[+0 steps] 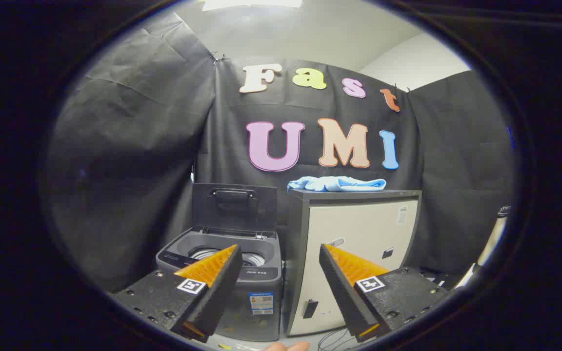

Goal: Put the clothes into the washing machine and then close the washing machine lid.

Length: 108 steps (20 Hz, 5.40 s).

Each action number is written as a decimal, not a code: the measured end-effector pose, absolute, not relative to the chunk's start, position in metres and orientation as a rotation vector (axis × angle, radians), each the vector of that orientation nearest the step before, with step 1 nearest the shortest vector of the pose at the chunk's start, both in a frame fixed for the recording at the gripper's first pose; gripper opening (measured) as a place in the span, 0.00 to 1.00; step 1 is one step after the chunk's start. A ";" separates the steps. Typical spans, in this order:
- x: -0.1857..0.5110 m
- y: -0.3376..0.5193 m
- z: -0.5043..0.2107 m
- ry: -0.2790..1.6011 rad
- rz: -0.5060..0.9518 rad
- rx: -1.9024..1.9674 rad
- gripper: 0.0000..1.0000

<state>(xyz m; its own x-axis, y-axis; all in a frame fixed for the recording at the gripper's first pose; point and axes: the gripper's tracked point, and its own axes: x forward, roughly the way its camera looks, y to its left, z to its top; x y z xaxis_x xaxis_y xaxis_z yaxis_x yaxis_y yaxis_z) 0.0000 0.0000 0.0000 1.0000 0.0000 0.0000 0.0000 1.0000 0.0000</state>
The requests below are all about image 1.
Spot grey washing machine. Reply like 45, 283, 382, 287
156, 227, 282, 342

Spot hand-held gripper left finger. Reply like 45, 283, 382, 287
110, 244, 243, 343

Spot white cabinet with grey top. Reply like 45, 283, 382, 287
283, 189, 422, 337

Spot thin floor cables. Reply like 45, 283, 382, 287
318, 328, 362, 351

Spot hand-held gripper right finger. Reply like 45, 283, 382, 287
319, 244, 452, 343

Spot white pole with black cap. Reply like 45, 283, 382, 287
454, 206, 512, 288

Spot light blue shirt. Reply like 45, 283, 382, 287
287, 176, 387, 193

